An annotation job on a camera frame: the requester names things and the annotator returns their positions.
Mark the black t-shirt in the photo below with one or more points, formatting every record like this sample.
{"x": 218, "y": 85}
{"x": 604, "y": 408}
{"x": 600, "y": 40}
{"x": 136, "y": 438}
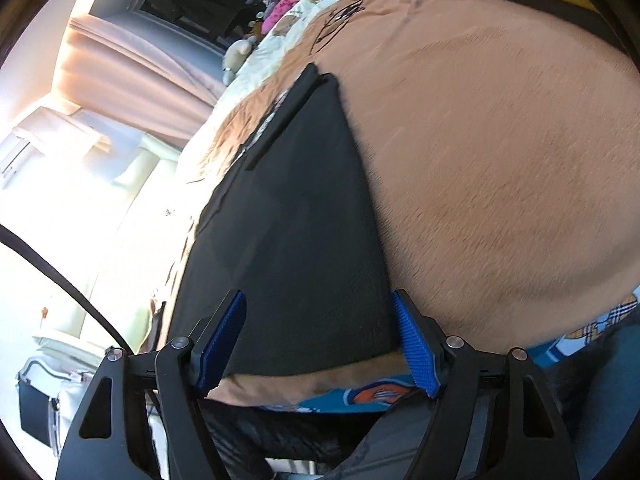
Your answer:
{"x": 300, "y": 260}

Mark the pink curtain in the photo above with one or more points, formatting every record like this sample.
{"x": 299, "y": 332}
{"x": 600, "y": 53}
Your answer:
{"x": 140, "y": 75}

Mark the white air conditioner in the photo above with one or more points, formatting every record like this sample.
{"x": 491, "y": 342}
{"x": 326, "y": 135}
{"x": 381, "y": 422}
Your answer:
{"x": 15, "y": 160}

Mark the person's dark pants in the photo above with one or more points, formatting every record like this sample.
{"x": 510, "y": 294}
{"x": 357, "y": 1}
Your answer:
{"x": 280, "y": 430}

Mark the orange-brown blanket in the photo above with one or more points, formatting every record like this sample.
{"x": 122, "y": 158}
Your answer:
{"x": 500, "y": 160}

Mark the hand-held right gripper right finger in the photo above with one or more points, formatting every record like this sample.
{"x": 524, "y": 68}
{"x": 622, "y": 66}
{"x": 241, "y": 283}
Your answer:
{"x": 417, "y": 345}

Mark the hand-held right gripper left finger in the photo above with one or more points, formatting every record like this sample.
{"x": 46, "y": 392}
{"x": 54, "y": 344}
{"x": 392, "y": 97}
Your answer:
{"x": 222, "y": 340}

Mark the cream plush toy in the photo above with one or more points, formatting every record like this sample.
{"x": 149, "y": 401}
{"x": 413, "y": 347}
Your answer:
{"x": 237, "y": 57}

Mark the pink cloth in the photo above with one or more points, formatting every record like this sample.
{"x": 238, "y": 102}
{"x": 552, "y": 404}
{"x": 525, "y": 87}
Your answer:
{"x": 280, "y": 10}

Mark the hanging white shirt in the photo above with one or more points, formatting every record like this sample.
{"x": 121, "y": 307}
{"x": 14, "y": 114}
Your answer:
{"x": 55, "y": 125}

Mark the cream padded headboard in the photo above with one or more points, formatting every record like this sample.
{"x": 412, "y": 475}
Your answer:
{"x": 145, "y": 160}

